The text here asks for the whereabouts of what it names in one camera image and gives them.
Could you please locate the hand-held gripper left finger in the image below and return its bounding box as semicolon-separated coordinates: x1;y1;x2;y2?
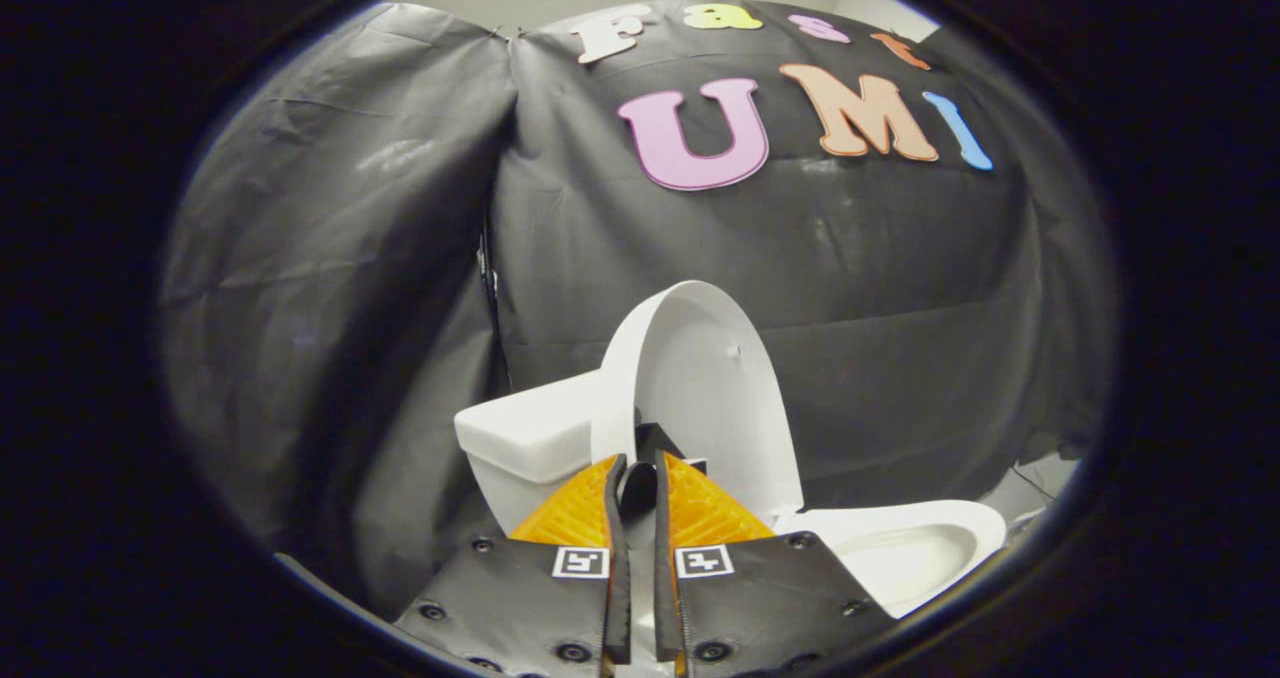
393;453;633;678

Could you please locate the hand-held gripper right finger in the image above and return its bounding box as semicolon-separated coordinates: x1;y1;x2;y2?
652;448;896;678

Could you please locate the black lid knob handle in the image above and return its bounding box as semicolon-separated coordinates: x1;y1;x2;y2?
618;423;706;519

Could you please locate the white toilet lid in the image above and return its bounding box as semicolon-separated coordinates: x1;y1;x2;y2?
590;280;806;524

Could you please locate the white toilet with tank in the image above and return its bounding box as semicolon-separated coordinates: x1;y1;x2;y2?
455;368;1008;619

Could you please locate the black backdrop cloth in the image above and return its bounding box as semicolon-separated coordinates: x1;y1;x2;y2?
160;0;1119;619

